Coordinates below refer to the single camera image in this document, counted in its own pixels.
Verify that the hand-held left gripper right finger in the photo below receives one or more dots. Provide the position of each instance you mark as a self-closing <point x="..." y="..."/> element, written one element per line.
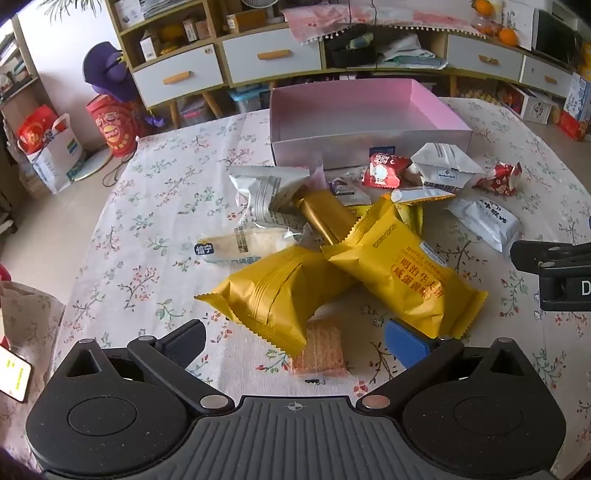
<point x="406" y="345"/>

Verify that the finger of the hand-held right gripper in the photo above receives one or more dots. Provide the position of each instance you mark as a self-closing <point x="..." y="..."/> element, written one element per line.
<point x="554" y="256"/>

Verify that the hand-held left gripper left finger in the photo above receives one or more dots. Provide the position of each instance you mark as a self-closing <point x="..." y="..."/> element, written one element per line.
<point x="184" y="342"/>

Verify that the yellow snack packet red print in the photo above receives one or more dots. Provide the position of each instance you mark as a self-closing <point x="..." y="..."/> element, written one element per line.
<point x="406" y="272"/>

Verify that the white snack packet black print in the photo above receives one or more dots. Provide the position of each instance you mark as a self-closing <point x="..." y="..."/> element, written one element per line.
<point x="489" y="221"/>

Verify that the clear wafer biscuit packet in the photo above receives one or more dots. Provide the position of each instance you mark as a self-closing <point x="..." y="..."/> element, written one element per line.
<point x="321" y="355"/>

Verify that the red white patterned candy packet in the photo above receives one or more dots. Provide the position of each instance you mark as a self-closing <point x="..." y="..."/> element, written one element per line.
<point x="501" y="177"/>

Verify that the plain yellow snack packet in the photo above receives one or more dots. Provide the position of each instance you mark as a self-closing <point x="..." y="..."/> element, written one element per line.
<point x="272" y="290"/>

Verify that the white snack packet dark label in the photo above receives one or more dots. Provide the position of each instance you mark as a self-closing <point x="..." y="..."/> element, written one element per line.
<point x="443" y="168"/>

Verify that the orange white snack packet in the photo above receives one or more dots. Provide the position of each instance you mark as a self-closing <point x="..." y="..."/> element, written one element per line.
<point x="415" y="194"/>

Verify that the gold snack bar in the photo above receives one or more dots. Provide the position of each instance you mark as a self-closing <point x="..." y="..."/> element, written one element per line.
<point x="323" y="214"/>

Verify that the small purple snack packet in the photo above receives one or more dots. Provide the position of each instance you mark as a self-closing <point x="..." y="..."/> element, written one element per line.
<point x="344" y="187"/>

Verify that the silver snack packet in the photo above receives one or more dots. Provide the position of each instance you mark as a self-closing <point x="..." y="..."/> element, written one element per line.
<point x="263" y="189"/>

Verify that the pink cardboard box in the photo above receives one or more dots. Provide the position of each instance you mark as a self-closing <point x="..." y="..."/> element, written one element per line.
<point x="351" y="110"/>

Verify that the blue white carton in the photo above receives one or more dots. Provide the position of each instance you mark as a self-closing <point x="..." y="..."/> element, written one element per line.
<point x="577" y="106"/>

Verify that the white decorated box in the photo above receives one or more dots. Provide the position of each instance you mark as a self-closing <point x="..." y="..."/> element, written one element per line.
<point x="526" y="104"/>

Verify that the smartphone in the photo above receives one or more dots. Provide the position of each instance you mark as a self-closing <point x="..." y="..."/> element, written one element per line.
<point x="14" y="374"/>

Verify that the white round base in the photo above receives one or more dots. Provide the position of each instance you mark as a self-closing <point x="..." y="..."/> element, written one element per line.
<point x="94" y="166"/>

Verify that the black door microwave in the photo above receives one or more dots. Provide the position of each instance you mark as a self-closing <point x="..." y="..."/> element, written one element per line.
<point x="556" y="37"/>

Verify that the white paper shopping bag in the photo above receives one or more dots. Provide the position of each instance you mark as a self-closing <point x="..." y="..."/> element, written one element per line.
<point x="55" y="157"/>

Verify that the red printed bag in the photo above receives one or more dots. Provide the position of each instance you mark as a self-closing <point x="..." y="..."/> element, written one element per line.
<point x="113" y="127"/>

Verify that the small clear storage bin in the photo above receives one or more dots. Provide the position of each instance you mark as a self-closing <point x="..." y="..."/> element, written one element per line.
<point x="196" y="110"/>

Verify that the white printed card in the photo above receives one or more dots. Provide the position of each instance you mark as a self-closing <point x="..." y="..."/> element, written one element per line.
<point x="519" y="23"/>

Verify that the pile of folded cloths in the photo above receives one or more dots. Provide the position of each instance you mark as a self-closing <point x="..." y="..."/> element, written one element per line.
<point x="411" y="53"/>

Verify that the clear storage bin blue lid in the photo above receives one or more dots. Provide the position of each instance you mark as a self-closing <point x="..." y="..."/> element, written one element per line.
<point x="249" y="99"/>

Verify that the orange with leaves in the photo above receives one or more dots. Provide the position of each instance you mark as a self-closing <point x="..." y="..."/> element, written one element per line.
<point x="482" y="5"/>

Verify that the red plastic bag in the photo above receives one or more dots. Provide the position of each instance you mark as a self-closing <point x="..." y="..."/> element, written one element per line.
<point x="37" y="127"/>

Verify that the long wooden low cabinet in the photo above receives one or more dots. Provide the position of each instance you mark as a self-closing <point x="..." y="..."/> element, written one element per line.
<point x="332" y="76"/>

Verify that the purple hat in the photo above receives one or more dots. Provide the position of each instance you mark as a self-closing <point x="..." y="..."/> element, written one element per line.
<point x="108" y="69"/>

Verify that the pink tasselled cloth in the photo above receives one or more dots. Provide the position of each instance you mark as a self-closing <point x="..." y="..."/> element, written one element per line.
<point x="392" y="16"/>

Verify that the black tray box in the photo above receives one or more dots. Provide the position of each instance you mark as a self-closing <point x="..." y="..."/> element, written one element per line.
<point x="348" y="50"/>

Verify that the wooden bookshelf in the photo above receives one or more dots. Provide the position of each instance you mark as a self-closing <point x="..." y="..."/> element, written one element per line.
<point x="27" y="92"/>

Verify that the small white carton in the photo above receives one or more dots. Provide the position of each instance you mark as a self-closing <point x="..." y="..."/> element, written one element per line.
<point x="148" y="46"/>

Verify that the tall wooden shelf unit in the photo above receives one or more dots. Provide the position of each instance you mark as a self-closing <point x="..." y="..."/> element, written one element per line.
<point x="124" y="41"/>

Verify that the brown cardboard box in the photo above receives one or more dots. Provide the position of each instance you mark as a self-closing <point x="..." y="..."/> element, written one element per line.
<point x="247" y="21"/>

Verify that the stack of papers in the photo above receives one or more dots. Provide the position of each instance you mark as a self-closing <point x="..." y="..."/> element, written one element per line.
<point x="161" y="7"/>

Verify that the potted plant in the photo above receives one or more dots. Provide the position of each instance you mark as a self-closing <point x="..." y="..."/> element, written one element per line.
<point x="69" y="4"/>

